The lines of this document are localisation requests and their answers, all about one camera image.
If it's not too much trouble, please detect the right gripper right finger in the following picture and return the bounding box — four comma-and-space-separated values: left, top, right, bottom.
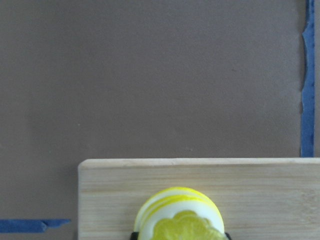
224, 232, 231, 240

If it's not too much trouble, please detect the wooden cutting board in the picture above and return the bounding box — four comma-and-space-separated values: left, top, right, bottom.
78, 157, 320, 240

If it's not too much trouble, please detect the lemon slice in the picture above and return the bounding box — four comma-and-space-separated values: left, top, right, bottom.
133, 187, 227, 240

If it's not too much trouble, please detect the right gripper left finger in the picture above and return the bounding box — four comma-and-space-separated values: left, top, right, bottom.
130, 231, 139, 240

